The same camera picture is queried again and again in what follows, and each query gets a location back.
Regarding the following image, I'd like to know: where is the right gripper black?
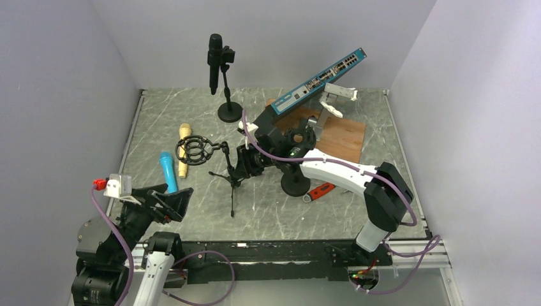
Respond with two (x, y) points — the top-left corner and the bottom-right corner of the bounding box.
(233, 140), (279, 179)

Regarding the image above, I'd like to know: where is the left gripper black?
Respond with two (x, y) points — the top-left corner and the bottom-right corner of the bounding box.
(111, 183), (193, 263)

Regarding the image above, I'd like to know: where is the blue microphone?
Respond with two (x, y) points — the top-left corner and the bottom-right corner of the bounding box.
(159, 152), (178, 193)

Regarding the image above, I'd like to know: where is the black tripod shock mount stand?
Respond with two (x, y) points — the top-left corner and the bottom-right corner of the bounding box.
(175, 135), (243, 218)

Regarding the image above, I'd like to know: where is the black shock mount desk stand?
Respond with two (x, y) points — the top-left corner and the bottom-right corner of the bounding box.
(281, 118), (317, 197)

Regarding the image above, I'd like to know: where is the cream yellow microphone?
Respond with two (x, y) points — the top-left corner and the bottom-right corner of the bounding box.
(177, 123), (191, 179)

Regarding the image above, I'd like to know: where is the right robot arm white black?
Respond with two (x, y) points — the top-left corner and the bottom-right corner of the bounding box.
(239, 110), (418, 265)

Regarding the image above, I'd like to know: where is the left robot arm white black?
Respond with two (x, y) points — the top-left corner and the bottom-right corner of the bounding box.
(71, 178), (193, 305)

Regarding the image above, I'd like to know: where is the black round base stand rear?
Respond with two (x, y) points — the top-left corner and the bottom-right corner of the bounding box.
(218, 45), (242, 123)

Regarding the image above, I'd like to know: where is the black microphone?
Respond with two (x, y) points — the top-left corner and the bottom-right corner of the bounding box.
(207, 33), (223, 95)

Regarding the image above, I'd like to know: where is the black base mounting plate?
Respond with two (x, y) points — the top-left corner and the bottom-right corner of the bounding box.
(172, 239), (393, 284)

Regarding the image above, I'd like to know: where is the wooden board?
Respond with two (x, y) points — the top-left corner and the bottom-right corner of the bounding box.
(255, 100), (366, 163)

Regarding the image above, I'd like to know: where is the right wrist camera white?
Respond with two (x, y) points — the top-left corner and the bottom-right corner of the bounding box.
(237, 121), (258, 149)

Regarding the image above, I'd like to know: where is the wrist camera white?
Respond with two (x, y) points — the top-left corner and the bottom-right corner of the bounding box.
(93, 173), (132, 199)
(237, 121), (258, 149)

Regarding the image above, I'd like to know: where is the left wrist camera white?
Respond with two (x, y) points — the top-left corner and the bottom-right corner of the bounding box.
(93, 173), (132, 199)

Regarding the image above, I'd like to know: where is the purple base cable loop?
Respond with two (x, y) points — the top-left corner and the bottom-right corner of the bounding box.
(160, 251), (235, 306)

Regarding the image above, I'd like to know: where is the red handled adjustable wrench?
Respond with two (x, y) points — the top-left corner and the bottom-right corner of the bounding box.
(302, 182), (336, 203)

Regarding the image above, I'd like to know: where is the blue network switch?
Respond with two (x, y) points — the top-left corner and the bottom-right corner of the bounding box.
(255, 48), (367, 124)

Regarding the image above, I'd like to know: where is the white metal bracket stand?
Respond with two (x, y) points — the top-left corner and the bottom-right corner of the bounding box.
(314, 83), (358, 141)

